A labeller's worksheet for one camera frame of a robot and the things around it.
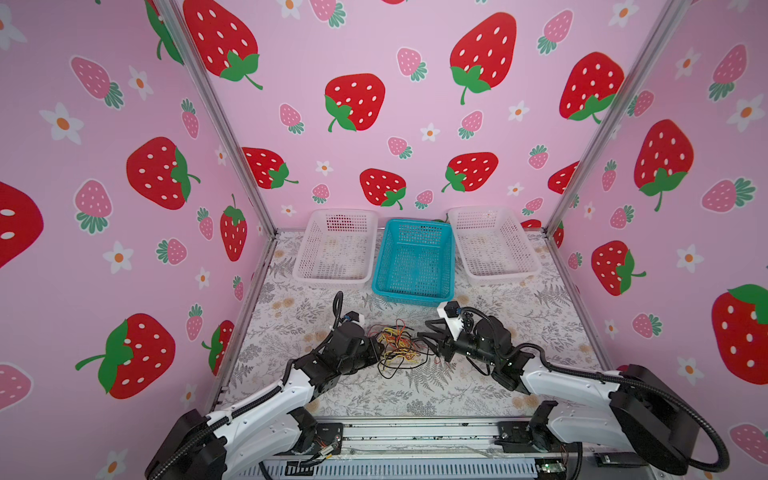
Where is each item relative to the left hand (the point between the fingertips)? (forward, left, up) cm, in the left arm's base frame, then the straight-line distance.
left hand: (387, 346), depth 81 cm
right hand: (+2, -9, +7) cm, 12 cm away
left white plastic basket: (+43, +21, -7) cm, 49 cm away
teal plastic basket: (+37, -9, -8) cm, 39 cm away
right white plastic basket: (+44, -39, -7) cm, 59 cm away
